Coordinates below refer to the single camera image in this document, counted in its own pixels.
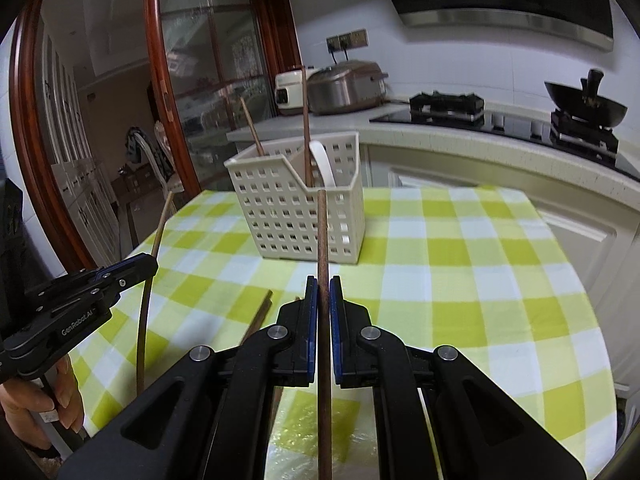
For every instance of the silver rice cooker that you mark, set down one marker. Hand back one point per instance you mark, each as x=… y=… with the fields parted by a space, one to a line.
x=345 y=90

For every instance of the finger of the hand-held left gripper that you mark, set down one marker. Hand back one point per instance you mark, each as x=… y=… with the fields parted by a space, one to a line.
x=135 y=262
x=120 y=287

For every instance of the red wooden door frame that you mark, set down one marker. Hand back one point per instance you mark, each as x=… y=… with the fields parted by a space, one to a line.
x=280 y=50

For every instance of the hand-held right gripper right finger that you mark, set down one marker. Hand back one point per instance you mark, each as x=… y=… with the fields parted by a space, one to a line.
x=336 y=340

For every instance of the white stone countertop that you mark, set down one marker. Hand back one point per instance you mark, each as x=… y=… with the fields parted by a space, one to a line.
x=285 y=127

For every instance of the wooden sliding glass door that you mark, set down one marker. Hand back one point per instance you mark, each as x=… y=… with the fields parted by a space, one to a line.
x=210 y=85

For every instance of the person's left hand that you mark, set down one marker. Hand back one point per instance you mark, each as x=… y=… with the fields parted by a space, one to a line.
x=20 y=410

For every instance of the brown wooden chopstick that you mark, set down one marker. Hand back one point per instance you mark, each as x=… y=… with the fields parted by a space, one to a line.
x=142 y=330
x=324 y=240

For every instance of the black glass gas cooktop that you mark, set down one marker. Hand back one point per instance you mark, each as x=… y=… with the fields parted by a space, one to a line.
x=510 y=125

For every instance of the black wok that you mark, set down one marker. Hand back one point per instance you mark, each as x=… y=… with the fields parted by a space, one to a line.
x=585 y=102

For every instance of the wall power socket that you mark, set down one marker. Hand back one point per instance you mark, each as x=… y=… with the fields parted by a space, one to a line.
x=357 y=38

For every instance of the dark jacket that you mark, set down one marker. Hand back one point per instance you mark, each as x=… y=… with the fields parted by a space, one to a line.
x=134 y=147

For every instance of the white electric pressure cooker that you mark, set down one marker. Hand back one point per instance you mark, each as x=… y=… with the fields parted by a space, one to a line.
x=287 y=92

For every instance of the white dining chair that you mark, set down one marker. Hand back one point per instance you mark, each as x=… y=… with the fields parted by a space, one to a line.
x=162 y=160

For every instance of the white ceramic spoon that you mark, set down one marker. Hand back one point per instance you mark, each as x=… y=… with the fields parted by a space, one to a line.
x=322 y=165

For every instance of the white panelled wardrobe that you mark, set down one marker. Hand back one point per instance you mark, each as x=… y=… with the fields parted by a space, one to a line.
x=80 y=200

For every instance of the set of wooden chopsticks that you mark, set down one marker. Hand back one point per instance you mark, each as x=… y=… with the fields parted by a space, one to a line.
x=306 y=125

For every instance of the white plastic utensil basket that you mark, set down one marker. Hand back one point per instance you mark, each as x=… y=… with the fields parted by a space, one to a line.
x=280 y=220

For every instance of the green checked tablecloth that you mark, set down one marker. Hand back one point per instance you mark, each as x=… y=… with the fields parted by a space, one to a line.
x=450 y=270

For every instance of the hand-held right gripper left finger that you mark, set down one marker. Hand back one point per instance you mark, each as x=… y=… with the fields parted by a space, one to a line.
x=313 y=340

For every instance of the black burner grate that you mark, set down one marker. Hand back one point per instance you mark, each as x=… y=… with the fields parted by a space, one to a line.
x=445 y=102
x=580 y=132

